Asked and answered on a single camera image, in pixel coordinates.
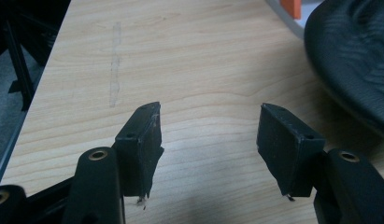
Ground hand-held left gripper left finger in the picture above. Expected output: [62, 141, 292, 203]
[113, 101, 165, 200]

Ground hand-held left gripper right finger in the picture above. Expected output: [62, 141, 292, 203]
[256, 103, 326, 199]

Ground black slipper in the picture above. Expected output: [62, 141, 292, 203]
[304, 0, 384, 138]

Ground grey shoe rack orange posts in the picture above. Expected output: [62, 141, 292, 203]
[265, 0, 326, 41]

